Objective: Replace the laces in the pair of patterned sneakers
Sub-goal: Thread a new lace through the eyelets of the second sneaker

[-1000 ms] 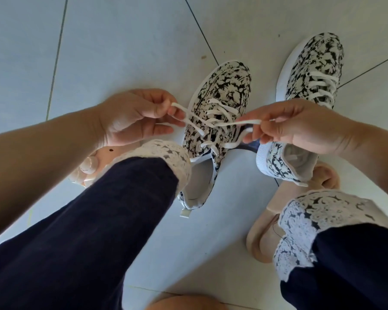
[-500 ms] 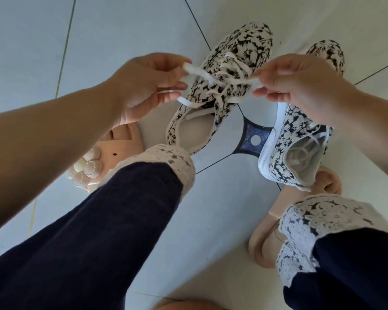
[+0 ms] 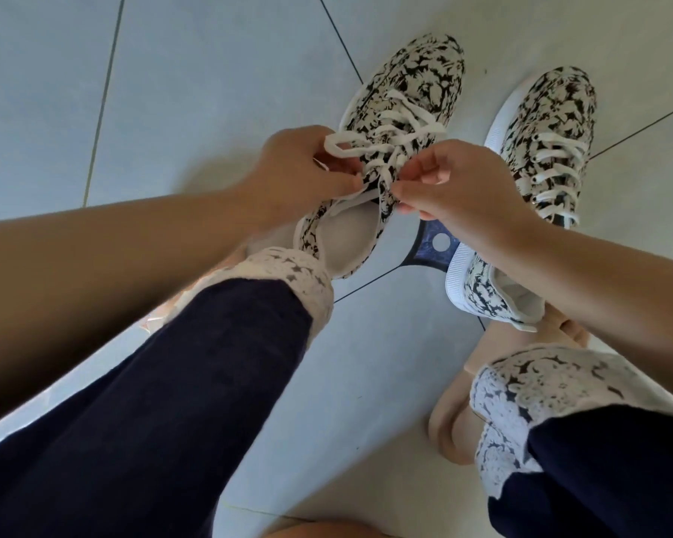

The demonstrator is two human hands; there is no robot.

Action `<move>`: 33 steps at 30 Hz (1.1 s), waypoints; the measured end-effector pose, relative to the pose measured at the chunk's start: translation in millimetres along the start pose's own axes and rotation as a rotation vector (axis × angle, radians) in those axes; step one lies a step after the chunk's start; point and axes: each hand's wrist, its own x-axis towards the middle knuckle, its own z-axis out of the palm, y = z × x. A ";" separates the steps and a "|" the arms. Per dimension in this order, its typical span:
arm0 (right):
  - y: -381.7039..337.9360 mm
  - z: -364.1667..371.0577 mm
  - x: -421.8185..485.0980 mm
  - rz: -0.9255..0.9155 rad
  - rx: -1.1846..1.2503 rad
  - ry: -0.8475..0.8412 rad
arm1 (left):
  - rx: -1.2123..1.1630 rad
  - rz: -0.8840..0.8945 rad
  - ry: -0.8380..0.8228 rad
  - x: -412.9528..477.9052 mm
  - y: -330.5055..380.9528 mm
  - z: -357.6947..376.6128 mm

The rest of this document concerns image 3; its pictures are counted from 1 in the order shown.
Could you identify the floral sneaker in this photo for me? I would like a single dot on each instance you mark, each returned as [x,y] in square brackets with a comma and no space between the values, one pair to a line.
[420,67]
[555,100]

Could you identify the pink slipper with white charms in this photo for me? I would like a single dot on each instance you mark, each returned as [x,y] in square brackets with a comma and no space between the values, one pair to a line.
[168,308]

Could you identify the person's right hand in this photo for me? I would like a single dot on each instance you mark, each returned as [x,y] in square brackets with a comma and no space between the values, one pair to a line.
[471,190]

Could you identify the pink slipper with green charm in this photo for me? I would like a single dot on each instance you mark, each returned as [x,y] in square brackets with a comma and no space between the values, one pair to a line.
[448,425]

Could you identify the bright white shoelace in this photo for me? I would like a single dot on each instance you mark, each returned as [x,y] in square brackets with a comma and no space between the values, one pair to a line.
[561,156]
[392,137]

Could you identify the person's right forearm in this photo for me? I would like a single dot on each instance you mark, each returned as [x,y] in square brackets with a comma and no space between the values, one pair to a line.
[617,308]

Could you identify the person's left hand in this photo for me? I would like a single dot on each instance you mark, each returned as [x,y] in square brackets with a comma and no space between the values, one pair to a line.
[291,173]

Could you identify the person's left leg navy trousers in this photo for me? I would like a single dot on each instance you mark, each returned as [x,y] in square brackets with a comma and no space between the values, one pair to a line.
[146,431]

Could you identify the person's left forearm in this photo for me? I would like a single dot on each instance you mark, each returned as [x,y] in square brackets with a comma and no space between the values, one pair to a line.
[95,296]

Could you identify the person's leg navy trousers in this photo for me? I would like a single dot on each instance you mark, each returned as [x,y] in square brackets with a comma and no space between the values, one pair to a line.
[594,459]
[146,431]

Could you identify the person's right leg navy trousers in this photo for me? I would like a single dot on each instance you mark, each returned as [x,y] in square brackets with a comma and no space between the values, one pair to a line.
[594,459]

